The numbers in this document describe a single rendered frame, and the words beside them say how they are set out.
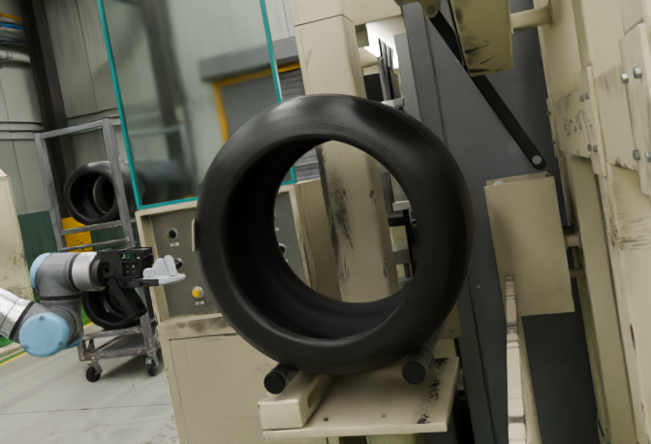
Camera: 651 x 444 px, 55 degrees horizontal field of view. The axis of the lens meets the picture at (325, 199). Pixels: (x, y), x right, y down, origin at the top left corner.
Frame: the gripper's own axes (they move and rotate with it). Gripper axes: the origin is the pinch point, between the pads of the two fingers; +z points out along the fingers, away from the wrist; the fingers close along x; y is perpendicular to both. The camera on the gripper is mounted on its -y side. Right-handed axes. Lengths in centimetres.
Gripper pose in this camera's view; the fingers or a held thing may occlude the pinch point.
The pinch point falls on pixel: (180, 280)
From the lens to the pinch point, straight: 143.9
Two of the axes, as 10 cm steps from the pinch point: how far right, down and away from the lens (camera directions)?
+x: 2.7, -1.0, 9.6
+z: 9.6, -0.3, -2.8
